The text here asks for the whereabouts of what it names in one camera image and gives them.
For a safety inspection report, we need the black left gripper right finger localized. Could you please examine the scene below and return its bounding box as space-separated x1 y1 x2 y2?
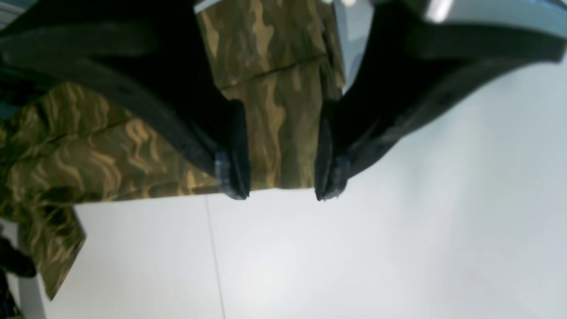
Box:
315 0 566 201

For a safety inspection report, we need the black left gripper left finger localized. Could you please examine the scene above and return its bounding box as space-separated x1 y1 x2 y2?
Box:
1 0 251 200

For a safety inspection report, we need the camouflage T-shirt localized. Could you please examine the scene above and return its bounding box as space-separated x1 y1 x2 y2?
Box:
1 0 345 300

